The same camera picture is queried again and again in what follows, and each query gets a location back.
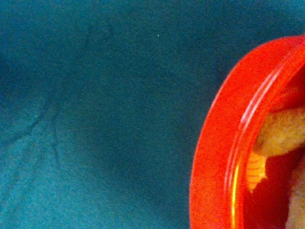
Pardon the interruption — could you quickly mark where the black tablecloth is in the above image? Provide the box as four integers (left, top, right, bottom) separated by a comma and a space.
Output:
0, 0, 305, 229

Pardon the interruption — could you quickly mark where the large red bowl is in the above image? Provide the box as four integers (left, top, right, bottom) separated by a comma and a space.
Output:
190, 35, 305, 229

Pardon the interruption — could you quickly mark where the brown teddy bear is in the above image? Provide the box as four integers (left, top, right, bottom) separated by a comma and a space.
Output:
246, 106, 305, 229

